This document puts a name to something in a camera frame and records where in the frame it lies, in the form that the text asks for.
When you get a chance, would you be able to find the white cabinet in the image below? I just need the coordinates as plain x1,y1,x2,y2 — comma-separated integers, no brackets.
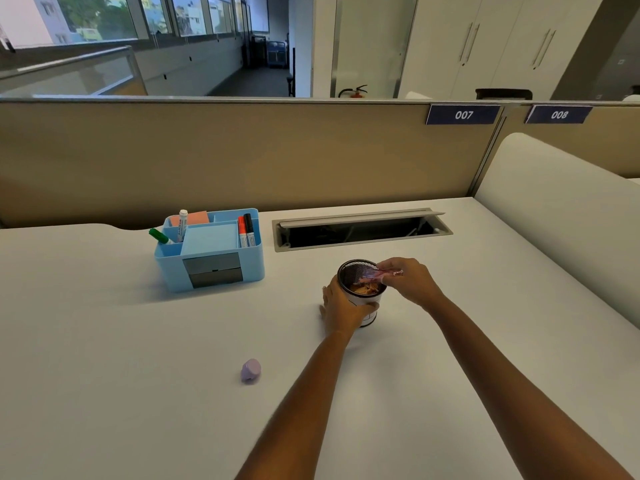
398,0,607,101

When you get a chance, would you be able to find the purple tube cap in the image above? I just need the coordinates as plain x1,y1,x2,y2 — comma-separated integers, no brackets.
240,358,263,385

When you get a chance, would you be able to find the dark blue number sign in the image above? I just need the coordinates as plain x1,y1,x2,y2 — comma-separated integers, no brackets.
525,104,594,125
425,103,502,126

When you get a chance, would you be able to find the orange sticky note pad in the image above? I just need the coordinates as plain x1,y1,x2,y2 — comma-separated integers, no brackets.
169,210,209,227

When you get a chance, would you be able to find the person's left forearm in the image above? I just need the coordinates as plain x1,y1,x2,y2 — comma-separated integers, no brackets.
235,329,351,480

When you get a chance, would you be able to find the person's left hand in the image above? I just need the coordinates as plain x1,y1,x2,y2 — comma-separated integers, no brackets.
319,274,381,341

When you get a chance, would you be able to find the row of windows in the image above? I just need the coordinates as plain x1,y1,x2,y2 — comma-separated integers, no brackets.
0,0,271,51

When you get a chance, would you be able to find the blue desk organizer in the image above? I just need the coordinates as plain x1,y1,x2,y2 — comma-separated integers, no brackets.
153,208,265,294

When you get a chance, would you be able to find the frosted glass door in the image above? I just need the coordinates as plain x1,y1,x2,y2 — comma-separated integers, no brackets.
329,0,419,99

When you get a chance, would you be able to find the beige desk partition panel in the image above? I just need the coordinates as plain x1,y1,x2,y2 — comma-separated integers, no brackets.
0,97,507,231
505,102,640,179

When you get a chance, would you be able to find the small purple tube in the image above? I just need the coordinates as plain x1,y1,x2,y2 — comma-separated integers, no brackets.
357,262,405,287

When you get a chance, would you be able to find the person's right hand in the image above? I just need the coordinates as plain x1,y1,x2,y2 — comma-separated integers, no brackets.
375,257,446,313

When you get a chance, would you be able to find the grey desk cable hatch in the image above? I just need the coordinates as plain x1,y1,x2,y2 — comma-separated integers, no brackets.
271,208,454,253

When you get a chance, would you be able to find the black mesh cup white label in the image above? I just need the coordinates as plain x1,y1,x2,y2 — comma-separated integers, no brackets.
337,259,389,329

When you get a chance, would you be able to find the low glass-topped partition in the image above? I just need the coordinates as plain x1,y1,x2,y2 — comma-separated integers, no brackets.
0,46,149,98

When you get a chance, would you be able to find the black office chair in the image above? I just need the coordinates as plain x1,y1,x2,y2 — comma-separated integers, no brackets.
475,88,533,101

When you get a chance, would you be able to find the blue sticky note pad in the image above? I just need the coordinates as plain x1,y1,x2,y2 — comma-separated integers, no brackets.
179,222,239,257

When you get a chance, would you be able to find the person's right forearm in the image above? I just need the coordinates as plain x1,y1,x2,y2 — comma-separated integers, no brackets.
425,294,636,480

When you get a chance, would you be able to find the blue cart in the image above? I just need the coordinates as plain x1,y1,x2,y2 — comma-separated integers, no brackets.
266,39,289,69

